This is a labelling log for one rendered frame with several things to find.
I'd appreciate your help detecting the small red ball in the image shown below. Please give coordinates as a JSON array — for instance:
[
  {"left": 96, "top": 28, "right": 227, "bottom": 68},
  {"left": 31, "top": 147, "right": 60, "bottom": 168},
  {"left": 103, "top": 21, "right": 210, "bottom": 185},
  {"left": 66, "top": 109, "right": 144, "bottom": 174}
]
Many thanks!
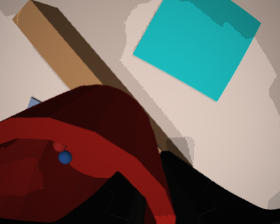
[{"left": 53, "top": 141, "right": 67, "bottom": 152}]

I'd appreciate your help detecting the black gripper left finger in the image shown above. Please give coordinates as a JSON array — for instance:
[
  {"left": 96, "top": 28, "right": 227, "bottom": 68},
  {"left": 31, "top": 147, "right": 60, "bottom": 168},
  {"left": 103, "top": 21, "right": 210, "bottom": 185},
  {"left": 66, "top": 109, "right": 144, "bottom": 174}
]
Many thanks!
[{"left": 0, "top": 171, "right": 146, "bottom": 224}]

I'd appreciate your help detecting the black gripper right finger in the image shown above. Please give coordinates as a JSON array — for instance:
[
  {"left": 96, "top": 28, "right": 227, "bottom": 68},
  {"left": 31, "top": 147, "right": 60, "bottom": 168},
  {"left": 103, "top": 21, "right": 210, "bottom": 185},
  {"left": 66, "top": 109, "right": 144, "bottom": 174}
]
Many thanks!
[{"left": 160, "top": 151, "right": 280, "bottom": 224}]

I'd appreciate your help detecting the red cup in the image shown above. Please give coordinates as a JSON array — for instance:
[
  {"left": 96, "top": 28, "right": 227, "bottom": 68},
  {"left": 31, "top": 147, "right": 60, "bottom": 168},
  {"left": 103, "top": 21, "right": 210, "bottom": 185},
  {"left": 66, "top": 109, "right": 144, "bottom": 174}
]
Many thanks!
[{"left": 0, "top": 84, "right": 176, "bottom": 224}]

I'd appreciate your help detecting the blue marble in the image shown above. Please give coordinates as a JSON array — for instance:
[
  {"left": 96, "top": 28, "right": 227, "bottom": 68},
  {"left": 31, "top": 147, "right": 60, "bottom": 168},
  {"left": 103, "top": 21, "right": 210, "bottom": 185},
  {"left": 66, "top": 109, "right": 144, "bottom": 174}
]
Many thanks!
[{"left": 58, "top": 150, "right": 72, "bottom": 164}]

